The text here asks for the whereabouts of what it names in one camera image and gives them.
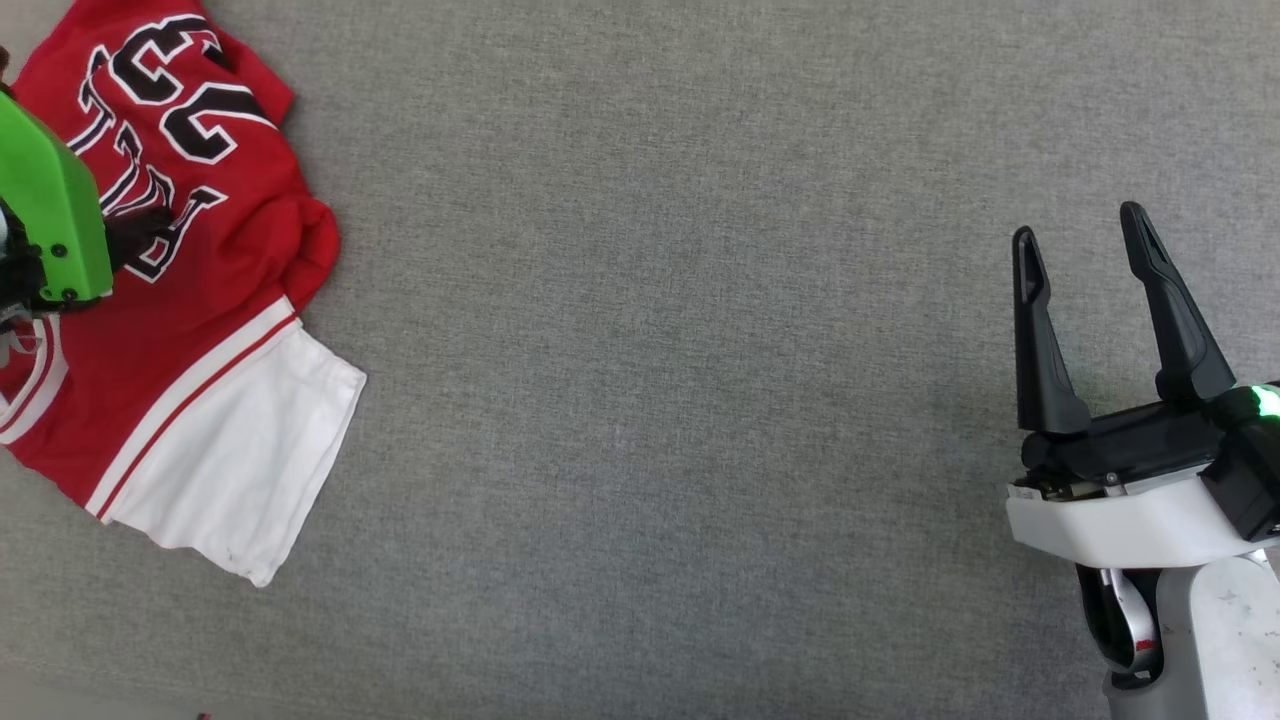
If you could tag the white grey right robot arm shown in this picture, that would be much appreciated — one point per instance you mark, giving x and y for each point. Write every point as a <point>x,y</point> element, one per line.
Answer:
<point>1220,640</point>

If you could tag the grey fabric sofa cushion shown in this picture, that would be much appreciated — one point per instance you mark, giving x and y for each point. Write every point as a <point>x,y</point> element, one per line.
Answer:
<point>680,380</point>

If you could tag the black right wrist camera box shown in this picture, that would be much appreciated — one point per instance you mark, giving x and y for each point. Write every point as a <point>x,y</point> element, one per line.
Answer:
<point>1250,460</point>

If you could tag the red Bulls basketball jersey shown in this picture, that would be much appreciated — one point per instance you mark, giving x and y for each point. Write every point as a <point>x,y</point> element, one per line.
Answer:
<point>190,330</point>

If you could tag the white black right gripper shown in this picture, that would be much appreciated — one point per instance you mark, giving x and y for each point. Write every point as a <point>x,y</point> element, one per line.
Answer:
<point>1120,520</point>

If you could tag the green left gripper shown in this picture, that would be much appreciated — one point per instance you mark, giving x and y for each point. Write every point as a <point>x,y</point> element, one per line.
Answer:
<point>50,200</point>

